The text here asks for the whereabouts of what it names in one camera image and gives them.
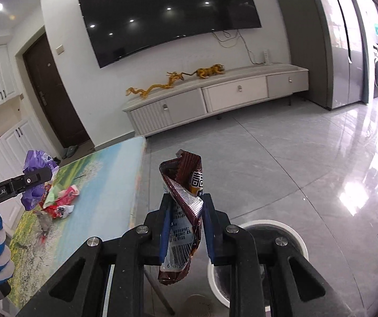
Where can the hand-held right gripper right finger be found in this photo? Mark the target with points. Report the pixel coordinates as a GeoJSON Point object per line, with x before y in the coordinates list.
{"type": "Point", "coordinates": [209, 237]}

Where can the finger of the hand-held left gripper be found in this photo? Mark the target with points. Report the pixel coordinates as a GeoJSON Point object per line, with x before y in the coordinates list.
{"type": "Point", "coordinates": [30, 180]}

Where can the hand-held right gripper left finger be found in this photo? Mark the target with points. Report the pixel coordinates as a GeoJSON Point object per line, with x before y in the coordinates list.
{"type": "Point", "coordinates": [163, 234]}

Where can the purple plastic wrapper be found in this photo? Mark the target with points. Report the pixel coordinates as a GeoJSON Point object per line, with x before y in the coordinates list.
{"type": "Point", "coordinates": [35, 161]}

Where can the brown snack wrapper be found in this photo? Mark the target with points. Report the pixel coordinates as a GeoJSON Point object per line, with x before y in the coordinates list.
{"type": "Point", "coordinates": [184, 198]}

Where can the white round bin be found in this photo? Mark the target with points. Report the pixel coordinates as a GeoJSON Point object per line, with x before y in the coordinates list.
{"type": "Point", "coordinates": [216, 287]}

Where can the green and white wrapper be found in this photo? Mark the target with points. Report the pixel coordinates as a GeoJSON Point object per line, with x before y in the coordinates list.
{"type": "Point", "coordinates": [52, 198]}

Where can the white floor cabinets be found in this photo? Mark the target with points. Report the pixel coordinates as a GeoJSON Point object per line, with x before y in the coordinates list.
{"type": "Point", "coordinates": [14, 145]}

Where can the pink and red wrapper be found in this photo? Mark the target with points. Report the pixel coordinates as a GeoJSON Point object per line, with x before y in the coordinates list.
{"type": "Point", "coordinates": [69, 193]}

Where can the red and white wrapper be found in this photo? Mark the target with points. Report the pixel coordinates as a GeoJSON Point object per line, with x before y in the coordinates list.
{"type": "Point", "coordinates": [58, 211]}

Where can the grey crumpled wrapper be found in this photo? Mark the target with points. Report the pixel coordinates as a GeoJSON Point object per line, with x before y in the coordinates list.
{"type": "Point", "coordinates": [45, 221]}

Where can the grey slippers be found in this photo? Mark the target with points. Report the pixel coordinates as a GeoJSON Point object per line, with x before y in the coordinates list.
{"type": "Point", "coordinates": [71, 152]}

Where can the landscape print table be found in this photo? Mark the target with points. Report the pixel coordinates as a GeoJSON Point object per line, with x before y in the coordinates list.
{"type": "Point", "coordinates": [103, 185]}

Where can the dark brown door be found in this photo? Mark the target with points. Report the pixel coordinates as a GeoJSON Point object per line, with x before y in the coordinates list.
{"type": "Point", "coordinates": [53, 95]}

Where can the white television cabinet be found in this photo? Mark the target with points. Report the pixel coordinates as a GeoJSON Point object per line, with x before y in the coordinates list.
{"type": "Point", "coordinates": [182, 105]}

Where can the golden dragon figurine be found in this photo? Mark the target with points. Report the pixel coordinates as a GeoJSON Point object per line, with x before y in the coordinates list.
{"type": "Point", "coordinates": [156, 87]}

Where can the golden tiger figurine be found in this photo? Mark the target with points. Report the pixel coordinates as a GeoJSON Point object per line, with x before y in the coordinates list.
{"type": "Point", "coordinates": [208, 71]}

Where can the white power strip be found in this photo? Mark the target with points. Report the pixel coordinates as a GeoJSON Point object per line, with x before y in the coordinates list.
{"type": "Point", "coordinates": [267, 57]}

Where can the grey refrigerator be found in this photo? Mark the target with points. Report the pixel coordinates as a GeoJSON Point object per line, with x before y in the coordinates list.
{"type": "Point", "coordinates": [337, 56]}

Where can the white wall switch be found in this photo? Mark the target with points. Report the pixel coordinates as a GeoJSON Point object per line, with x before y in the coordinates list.
{"type": "Point", "coordinates": [60, 49]}

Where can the black wall television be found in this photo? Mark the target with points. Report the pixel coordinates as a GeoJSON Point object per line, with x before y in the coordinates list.
{"type": "Point", "coordinates": [169, 16]}

